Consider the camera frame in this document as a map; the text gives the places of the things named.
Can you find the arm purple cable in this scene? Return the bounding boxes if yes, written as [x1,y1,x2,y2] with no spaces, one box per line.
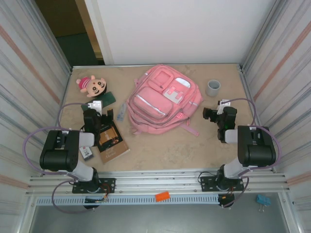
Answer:
[220,98,282,209]
[22,102,98,214]

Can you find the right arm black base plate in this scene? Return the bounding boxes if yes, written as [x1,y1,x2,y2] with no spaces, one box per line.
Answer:
[199,176,244,192]

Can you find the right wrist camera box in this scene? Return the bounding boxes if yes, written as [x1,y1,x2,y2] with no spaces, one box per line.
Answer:
[217,99,231,115]

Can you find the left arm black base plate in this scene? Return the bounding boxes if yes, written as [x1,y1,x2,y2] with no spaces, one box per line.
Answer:
[72,178,116,194]

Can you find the blue binder clip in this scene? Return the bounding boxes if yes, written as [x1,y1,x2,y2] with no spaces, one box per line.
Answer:
[255,194,272,213]

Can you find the white door frame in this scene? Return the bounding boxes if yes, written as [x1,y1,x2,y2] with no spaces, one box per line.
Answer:
[84,0,115,66]

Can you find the small black card box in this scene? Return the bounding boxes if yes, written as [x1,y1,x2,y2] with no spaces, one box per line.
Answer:
[79,146,95,161]

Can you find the brown book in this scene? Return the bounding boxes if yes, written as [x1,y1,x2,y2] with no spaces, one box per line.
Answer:
[93,120,130,165]

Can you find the green pencil case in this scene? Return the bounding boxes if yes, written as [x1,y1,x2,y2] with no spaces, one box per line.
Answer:
[81,91,117,111]

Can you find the slotted grey cable duct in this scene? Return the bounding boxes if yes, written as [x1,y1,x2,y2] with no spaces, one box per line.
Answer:
[35,195,221,206]

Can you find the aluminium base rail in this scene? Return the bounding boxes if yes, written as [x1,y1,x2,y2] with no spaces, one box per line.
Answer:
[25,169,291,195]

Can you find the pink backpack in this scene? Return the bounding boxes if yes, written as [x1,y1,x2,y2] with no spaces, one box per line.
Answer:
[126,64,204,136]

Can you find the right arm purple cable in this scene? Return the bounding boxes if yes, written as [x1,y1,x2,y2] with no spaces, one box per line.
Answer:
[220,98,282,209]

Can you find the grey cup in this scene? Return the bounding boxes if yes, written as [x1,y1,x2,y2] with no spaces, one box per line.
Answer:
[206,79,221,97]

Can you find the plush doll with pink hat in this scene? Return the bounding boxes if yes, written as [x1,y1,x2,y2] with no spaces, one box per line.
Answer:
[76,74,109,98]

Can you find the orange plastic connector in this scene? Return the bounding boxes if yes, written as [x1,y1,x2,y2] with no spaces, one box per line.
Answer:
[155,191,170,202]

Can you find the aluminium corner post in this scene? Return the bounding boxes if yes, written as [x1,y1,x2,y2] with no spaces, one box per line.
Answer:
[240,0,279,72]
[33,0,73,73]

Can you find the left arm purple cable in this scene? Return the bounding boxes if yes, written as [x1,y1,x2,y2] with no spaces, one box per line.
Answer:
[22,102,98,214]

